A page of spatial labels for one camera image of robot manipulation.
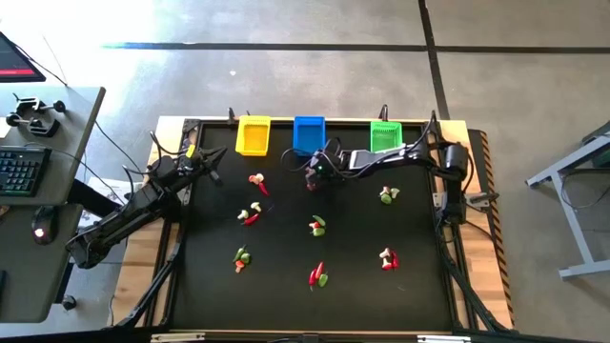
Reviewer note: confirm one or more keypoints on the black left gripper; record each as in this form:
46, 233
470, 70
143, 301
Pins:
197, 164

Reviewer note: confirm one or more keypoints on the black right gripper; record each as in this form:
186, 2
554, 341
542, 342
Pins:
326, 167

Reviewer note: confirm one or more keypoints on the toy vegetables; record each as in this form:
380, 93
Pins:
319, 220

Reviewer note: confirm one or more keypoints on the green toy chili pepper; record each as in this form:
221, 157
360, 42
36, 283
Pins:
239, 253

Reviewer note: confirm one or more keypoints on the orange toy mushroom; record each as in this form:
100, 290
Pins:
239, 267

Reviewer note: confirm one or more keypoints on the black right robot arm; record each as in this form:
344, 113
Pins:
455, 159

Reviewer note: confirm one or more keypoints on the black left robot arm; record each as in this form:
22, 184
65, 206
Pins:
119, 221

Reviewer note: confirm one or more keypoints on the yellow plastic basket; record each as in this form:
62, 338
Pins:
252, 138

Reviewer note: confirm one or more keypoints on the blue plastic basket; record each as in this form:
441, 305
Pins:
309, 135

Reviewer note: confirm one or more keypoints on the black table clamp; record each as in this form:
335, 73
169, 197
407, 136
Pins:
232, 116
383, 113

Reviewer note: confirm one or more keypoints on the green plastic basket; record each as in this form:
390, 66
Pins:
385, 135

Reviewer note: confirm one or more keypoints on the white paper sheet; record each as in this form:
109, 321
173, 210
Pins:
108, 186

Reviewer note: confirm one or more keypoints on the black desk beam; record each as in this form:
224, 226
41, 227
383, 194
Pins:
90, 202

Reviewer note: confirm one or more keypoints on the black diagonal support strut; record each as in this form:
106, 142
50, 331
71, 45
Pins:
472, 297
152, 295

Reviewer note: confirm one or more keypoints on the grey desk top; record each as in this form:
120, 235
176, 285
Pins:
71, 143
24, 276

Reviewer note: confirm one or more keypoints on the silver metal plate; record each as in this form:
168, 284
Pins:
176, 337
443, 339

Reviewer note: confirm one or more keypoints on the black computer mouse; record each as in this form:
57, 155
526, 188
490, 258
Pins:
44, 226

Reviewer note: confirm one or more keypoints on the black C-clamp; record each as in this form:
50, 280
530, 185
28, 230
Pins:
33, 104
35, 125

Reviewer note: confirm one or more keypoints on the yellow black hazard tape strip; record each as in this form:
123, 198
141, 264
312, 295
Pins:
495, 238

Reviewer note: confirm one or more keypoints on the black backlit keyboard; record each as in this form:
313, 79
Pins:
21, 171

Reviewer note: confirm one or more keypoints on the black computer monitor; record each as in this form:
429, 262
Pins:
14, 62

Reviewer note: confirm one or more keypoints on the black aluminium table frame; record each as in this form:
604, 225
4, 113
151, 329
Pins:
190, 126

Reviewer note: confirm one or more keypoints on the grey metal table frame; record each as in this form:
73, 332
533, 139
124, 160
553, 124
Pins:
576, 224

